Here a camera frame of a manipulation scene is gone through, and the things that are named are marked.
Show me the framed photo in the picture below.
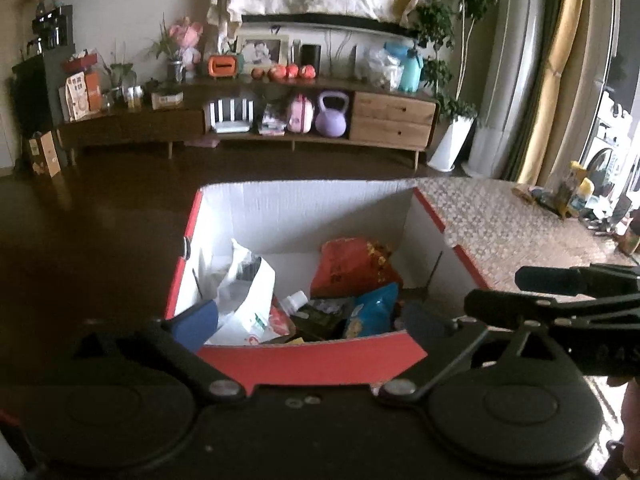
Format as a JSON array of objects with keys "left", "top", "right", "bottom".
[{"left": 236, "top": 34, "right": 288, "bottom": 74}]

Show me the white router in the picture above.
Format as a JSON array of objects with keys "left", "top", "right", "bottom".
[{"left": 206, "top": 98, "right": 254, "bottom": 136}]

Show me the wooden TV cabinet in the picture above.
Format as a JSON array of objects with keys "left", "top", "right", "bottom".
[{"left": 56, "top": 76, "right": 439, "bottom": 165}]

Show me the red cardboard box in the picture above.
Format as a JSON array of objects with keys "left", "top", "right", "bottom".
[{"left": 165, "top": 180, "right": 488, "bottom": 389}]

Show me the pink plush flower toy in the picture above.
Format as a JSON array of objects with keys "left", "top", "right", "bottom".
[{"left": 168, "top": 16, "right": 204, "bottom": 79}]

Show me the white snack wrapper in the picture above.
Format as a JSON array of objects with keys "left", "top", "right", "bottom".
[{"left": 205, "top": 240, "right": 277, "bottom": 347}]

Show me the black snack bag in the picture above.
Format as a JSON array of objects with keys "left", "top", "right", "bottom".
[{"left": 292, "top": 297, "right": 355, "bottom": 342}]

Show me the yellow-lid white jar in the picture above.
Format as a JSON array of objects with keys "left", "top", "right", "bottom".
[{"left": 566, "top": 178, "right": 594, "bottom": 218}]

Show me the yellow curtain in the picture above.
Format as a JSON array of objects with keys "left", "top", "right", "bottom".
[{"left": 514, "top": 0, "right": 584, "bottom": 184}]

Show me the black speaker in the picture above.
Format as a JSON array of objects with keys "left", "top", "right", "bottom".
[{"left": 299, "top": 44, "right": 321, "bottom": 75}]

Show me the potted green tree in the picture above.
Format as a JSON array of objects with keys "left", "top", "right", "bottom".
[{"left": 408, "top": 0, "right": 497, "bottom": 172}]

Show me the purple kettlebell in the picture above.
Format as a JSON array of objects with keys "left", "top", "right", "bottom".
[{"left": 314, "top": 91, "right": 349, "bottom": 139}]

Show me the large red snack bag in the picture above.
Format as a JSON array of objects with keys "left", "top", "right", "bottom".
[{"left": 310, "top": 237, "right": 404, "bottom": 298}]

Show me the person's right hand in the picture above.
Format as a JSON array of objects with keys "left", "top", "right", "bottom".
[{"left": 601, "top": 377, "right": 640, "bottom": 479}]

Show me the white red snack bag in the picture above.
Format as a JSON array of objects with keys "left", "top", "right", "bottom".
[{"left": 246, "top": 290, "right": 308, "bottom": 346}]

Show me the black coffee machine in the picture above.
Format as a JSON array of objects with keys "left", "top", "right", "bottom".
[{"left": 26, "top": 4, "right": 74, "bottom": 56}]

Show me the blue cookie snack bag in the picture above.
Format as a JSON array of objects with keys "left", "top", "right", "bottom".
[{"left": 344, "top": 283, "right": 399, "bottom": 339}]

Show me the orange tissue box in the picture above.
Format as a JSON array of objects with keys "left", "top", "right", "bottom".
[{"left": 207, "top": 54, "right": 242, "bottom": 79}]

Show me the teal detergent bottle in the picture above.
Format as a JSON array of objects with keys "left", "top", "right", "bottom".
[{"left": 384, "top": 41, "right": 424, "bottom": 93}]

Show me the clear plastic bag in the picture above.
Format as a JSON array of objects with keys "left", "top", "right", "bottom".
[{"left": 363, "top": 49, "right": 404, "bottom": 91}]

